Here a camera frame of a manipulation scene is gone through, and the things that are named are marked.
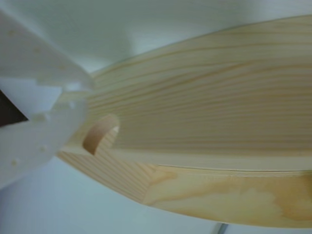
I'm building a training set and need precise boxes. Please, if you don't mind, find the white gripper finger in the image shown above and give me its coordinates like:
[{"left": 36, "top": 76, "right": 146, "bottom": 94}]
[
  {"left": 0, "top": 90, "right": 88, "bottom": 191},
  {"left": 0, "top": 4, "right": 95, "bottom": 93}
]

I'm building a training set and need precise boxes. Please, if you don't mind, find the light wooden box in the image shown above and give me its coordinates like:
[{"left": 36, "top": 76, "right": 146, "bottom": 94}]
[{"left": 57, "top": 14, "right": 312, "bottom": 226}]

